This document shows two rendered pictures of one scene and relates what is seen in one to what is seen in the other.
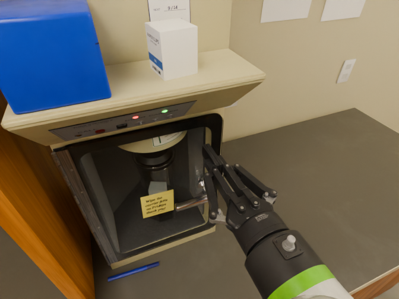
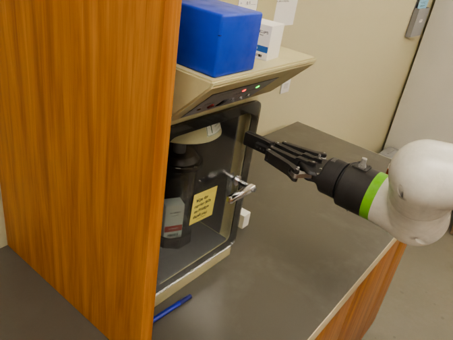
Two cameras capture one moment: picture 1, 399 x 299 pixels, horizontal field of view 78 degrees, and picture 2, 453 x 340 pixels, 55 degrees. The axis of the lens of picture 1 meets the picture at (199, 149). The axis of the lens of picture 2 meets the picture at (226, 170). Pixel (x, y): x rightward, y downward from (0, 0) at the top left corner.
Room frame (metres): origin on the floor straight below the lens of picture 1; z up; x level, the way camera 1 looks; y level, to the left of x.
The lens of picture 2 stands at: (-0.32, 0.50, 1.70)
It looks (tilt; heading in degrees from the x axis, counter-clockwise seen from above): 28 degrees down; 327
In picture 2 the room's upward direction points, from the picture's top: 9 degrees clockwise
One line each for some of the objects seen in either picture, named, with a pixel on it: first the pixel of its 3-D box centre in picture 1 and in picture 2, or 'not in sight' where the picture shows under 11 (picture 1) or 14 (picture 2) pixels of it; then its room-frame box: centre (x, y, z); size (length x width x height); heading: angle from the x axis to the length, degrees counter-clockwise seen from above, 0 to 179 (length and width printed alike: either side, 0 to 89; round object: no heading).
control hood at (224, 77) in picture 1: (148, 107); (241, 86); (0.32, 0.08, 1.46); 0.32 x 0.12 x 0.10; 112
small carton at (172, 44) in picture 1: (172, 48); (263, 39); (0.34, 0.04, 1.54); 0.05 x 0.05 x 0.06; 30
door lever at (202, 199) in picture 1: (192, 196); (236, 189); (0.37, 0.02, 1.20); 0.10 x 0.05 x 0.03; 112
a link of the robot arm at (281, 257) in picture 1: (282, 263); (356, 185); (0.16, -0.11, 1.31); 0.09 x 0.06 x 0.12; 112
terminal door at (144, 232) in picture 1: (158, 199); (203, 198); (0.37, 0.09, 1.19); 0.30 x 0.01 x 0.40; 112
